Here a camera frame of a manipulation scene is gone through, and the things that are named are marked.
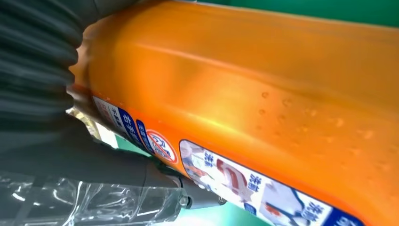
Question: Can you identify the gold foil wrapper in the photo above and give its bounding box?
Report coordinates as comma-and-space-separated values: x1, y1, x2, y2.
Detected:
65, 106, 103, 140

